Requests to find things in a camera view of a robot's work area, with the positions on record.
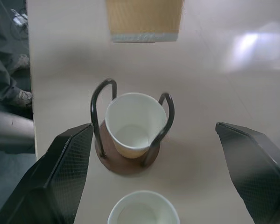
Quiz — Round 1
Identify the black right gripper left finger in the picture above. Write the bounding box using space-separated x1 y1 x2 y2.
0 123 94 224

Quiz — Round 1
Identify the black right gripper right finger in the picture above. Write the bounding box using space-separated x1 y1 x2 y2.
215 122 280 224

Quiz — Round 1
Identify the white paper cup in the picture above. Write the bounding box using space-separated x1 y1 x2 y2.
105 92 168 159
108 190 180 224

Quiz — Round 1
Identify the brown corrugated paper cup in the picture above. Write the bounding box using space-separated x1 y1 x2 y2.
105 0 185 43

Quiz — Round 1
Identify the person in grey clothes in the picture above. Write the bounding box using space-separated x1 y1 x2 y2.
0 0 35 154

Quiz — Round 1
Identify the black wire cup holder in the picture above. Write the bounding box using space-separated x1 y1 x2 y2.
90 79 175 177

